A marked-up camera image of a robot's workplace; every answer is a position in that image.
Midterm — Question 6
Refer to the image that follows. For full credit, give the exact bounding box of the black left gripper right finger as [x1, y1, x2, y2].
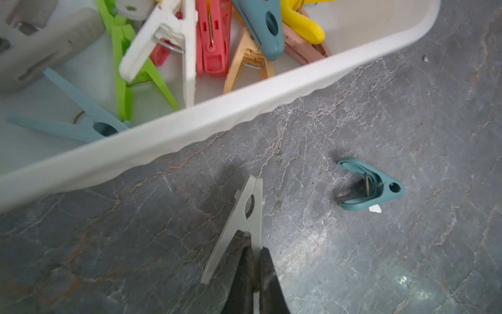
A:
[259, 247, 290, 314]

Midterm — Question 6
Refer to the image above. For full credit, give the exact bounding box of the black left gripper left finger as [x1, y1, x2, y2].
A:
[221, 247, 254, 314]

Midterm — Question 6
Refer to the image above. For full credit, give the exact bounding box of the grey clothespin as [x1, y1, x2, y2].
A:
[201, 175, 264, 285]
[1, 1, 105, 94]
[115, 0, 157, 21]

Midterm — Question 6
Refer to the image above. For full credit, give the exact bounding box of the dark teal clothespin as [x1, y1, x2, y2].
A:
[338, 157, 405, 213]

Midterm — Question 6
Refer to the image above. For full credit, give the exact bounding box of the sage green clothespin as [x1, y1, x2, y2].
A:
[7, 68, 133, 143]

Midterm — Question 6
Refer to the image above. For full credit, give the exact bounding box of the beige clothespin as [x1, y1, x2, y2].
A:
[223, 27, 275, 94]

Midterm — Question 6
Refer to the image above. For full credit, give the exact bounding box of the pink clothespin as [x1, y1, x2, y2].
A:
[282, 7, 332, 65]

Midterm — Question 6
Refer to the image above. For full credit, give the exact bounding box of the red clothespin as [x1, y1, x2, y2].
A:
[196, 0, 232, 77]
[150, 39, 184, 67]

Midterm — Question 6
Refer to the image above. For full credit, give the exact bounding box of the yellow clothespin pair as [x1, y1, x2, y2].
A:
[280, 0, 326, 44]

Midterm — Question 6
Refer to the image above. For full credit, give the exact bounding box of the white clothespin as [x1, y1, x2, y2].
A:
[119, 0, 198, 107]

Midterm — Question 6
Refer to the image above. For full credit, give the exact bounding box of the lime green clothespin bottom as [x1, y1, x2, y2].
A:
[95, 1, 179, 122]

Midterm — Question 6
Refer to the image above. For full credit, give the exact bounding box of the white plastic storage box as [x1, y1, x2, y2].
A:
[1, 1, 441, 212]

